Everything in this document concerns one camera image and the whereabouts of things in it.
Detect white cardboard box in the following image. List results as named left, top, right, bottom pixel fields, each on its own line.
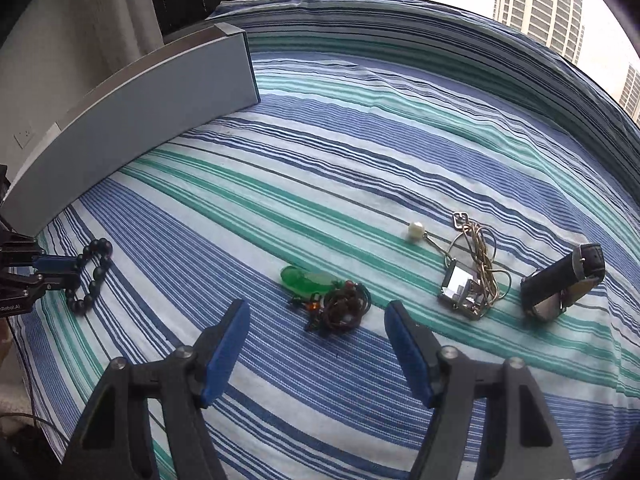
left=0, top=22, right=261, bottom=238

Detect green jade pendant cord necklace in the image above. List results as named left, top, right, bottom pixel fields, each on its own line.
left=280, top=266, right=373, bottom=337

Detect blue green striped bed sheet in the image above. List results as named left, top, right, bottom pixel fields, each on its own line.
left=10, top=0, right=640, bottom=480

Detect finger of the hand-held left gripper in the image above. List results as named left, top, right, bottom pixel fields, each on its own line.
left=0, top=272, right=81, bottom=306
left=0, top=230, right=83, bottom=275

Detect black strap wristwatch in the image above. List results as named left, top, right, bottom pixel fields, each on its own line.
left=520, top=242, right=607, bottom=322

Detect gold chain crystal pendant necklace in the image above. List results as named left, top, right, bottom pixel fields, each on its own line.
left=437, top=211, right=511, bottom=321

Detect high-rise buildings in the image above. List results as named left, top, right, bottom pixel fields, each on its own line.
left=247, top=0, right=640, bottom=126

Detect white curtain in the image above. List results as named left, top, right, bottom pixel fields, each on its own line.
left=50, top=0, right=166, bottom=61

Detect black bead bracelet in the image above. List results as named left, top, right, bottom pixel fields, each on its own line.
left=65, top=238, right=113, bottom=316

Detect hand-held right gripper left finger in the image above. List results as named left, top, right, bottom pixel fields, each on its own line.
left=60, top=299, right=251, bottom=480

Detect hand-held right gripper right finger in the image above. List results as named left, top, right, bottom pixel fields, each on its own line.
left=384, top=300, right=576, bottom=480

